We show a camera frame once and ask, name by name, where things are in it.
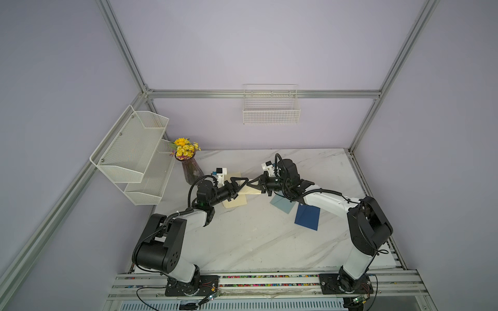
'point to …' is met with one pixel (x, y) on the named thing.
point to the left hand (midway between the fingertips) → (247, 184)
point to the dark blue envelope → (308, 216)
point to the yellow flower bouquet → (183, 148)
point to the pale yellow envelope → (248, 190)
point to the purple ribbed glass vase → (191, 168)
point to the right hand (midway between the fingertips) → (247, 186)
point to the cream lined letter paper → (239, 200)
